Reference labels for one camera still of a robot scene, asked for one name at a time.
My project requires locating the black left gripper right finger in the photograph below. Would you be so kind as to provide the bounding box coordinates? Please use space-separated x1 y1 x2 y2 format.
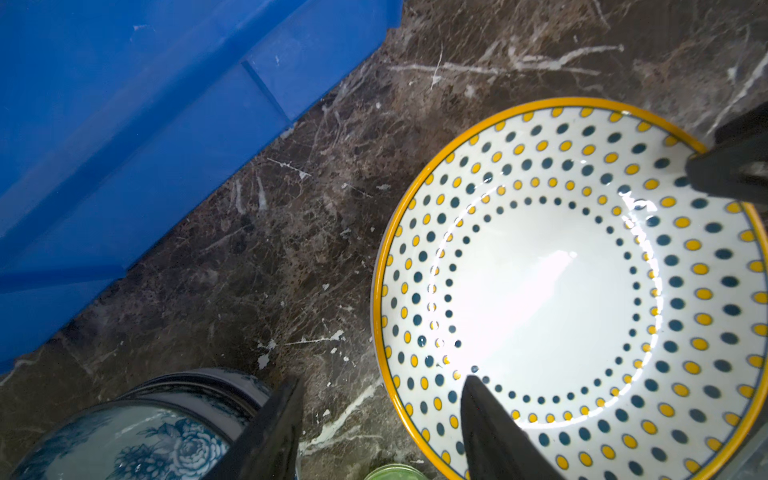
460 375 562 480

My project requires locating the green glass cup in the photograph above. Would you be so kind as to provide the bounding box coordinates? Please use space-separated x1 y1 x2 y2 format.
364 463 428 480

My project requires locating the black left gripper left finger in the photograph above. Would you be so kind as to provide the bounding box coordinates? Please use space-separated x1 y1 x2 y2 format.
203 376 304 480

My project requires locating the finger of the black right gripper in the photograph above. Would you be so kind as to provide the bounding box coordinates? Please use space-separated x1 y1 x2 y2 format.
685 102 767 206

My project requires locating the blue plastic bin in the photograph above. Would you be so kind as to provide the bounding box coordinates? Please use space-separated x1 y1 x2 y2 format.
1 1 403 372

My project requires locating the blue floral ceramic bowl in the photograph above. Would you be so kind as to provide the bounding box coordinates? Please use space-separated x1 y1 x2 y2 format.
10 368 271 479

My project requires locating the yellow rimmed dotted plate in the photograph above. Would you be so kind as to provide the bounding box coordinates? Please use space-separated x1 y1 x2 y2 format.
371 97 767 479

